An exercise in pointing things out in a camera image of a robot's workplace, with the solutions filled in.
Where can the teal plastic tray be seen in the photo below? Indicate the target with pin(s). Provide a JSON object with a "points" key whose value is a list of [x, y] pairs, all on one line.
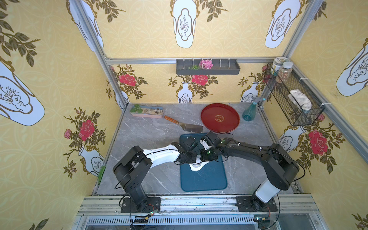
{"points": [[211, 176]]}

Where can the white dough lump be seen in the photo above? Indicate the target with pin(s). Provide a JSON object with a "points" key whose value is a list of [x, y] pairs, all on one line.
{"points": [[197, 166]]}

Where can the jar with patterned lid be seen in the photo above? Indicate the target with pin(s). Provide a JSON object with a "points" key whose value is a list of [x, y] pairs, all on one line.
{"points": [[277, 64]]}

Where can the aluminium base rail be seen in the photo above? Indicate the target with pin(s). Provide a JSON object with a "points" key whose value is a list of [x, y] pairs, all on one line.
{"points": [[284, 212]]}

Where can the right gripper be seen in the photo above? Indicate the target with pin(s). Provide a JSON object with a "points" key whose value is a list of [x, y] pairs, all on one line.
{"points": [[208, 152]]}

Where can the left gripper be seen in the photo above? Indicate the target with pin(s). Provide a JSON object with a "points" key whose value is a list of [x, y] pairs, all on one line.
{"points": [[192, 156]]}

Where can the pink artificial flower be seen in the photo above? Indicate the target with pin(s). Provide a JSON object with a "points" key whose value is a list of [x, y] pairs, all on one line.
{"points": [[206, 64]]}

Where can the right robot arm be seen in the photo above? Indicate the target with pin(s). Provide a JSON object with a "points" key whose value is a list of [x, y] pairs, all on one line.
{"points": [[279, 167]]}

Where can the grey wall shelf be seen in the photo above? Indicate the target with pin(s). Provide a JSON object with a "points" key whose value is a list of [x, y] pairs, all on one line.
{"points": [[222, 66]]}

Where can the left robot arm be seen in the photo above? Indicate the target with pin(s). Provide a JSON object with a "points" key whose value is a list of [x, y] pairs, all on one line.
{"points": [[131, 170]]}

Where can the spice jar white lid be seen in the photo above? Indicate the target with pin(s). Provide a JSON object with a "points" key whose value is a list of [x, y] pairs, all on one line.
{"points": [[284, 72]]}

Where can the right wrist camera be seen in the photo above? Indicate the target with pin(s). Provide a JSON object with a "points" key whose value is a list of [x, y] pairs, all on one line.
{"points": [[205, 144]]}

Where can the red round tray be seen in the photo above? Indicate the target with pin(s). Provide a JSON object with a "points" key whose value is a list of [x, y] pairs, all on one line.
{"points": [[220, 118]]}

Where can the green spray bottle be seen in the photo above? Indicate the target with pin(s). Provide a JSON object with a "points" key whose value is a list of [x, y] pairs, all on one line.
{"points": [[250, 112]]}

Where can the pink rectangular planter box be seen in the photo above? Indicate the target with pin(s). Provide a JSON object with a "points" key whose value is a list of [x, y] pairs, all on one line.
{"points": [[146, 111]]}

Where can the metal dough scraper wooden handle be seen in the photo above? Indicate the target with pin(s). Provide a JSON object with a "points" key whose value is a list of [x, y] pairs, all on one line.
{"points": [[185, 126]]}

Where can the beige cloth in basket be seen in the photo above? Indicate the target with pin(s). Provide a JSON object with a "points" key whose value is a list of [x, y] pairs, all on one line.
{"points": [[300, 99]]}

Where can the black wire basket shelf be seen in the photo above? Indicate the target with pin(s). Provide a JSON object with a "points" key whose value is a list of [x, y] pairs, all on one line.
{"points": [[280, 91]]}

